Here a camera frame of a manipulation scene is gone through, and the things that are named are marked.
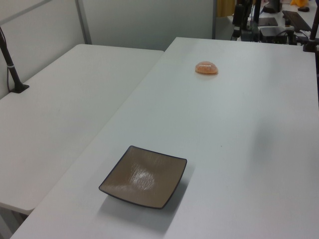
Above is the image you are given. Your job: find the round orange bread bun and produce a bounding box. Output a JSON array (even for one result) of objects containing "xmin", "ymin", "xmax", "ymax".
[{"xmin": 194, "ymin": 61, "xmax": 220, "ymax": 75}]

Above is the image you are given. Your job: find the brown square ceramic plate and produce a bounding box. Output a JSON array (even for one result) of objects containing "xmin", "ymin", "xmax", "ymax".
[{"xmin": 98, "ymin": 145, "xmax": 188, "ymax": 210}]

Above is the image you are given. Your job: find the black equipment stand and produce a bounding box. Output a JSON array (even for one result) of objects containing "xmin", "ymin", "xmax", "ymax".
[{"xmin": 232, "ymin": 0, "xmax": 250, "ymax": 41}]

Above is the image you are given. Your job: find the yellow curtain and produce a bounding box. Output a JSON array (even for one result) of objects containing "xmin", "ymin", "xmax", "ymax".
[{"xmin": 215, "ymin": 0, "xmax": 235, "ymax": 17}]

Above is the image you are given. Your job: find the silver flat box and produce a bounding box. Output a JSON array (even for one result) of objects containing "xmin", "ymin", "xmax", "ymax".
[{"xmin": 259, "ymin": 26, "xmax": 288, "ymax": 38}]

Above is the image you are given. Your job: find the grey flat pad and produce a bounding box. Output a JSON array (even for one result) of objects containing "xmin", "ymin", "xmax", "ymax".
[{"xmin": 259, "ymin": 17, "xmax": 279, "ymax": 27}]

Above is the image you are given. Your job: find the black monitor base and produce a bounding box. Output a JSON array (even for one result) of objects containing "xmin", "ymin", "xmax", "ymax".
[{"xmin": 263, "ymin": 0, "xmax": 281, "ymax": 14}]

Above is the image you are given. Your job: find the black keyboard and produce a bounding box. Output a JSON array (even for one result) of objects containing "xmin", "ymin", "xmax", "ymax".
[{"xmin": 282, "ymin": 10, "xmax": 313, "ymax": 32}]

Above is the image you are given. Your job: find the grey partition frame post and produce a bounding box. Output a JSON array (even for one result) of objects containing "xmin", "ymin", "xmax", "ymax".
[{"xmin": 75, "ymin": 0, "xmax": 92, "ymax": 45}]

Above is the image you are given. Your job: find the black vertical post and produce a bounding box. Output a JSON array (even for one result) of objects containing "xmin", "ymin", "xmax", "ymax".
[{"xmin": 251, "ymin": 0, "xmax": 261, "ymax": 42}]

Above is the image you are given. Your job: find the black camera pole with base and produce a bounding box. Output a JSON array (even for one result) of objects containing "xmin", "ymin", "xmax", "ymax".
[{"xmin": 0, "ymin": 26, "xmax": 30, "ymax": 94}]

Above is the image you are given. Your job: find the dark brown camera pole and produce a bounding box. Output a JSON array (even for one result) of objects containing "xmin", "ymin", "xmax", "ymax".
[{"xmin": 303, "ymin": 21, "xmax": 319, "ymax": 52}]

